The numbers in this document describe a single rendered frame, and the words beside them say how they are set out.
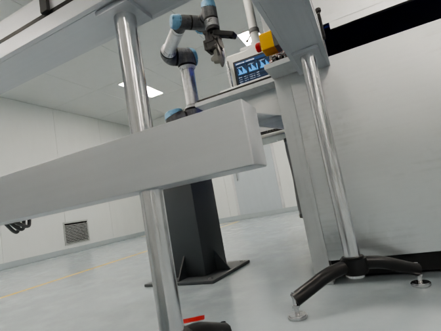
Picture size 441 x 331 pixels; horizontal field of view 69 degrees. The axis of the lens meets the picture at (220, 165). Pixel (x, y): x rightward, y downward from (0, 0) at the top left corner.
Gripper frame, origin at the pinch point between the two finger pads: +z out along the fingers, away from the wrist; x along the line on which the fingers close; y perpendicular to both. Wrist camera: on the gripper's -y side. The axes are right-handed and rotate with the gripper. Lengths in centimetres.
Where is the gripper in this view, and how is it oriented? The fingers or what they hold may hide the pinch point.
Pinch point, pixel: (223, 64)
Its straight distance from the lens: 167.9
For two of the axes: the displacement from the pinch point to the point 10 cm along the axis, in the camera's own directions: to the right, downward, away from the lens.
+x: -4.2, -0.5, -9.1
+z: 1.8, 9.8, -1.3
